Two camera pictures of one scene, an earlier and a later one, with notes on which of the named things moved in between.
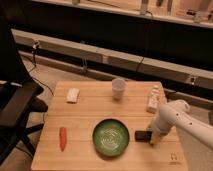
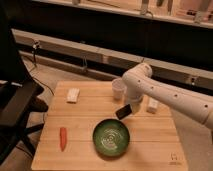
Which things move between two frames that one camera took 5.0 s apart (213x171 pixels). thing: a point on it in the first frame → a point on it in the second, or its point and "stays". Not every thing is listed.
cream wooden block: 153,99 stays
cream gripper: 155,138 → 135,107
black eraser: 143,136 → 124,111
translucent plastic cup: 118,87 stays
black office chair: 19,95 stays
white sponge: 72,95 stays
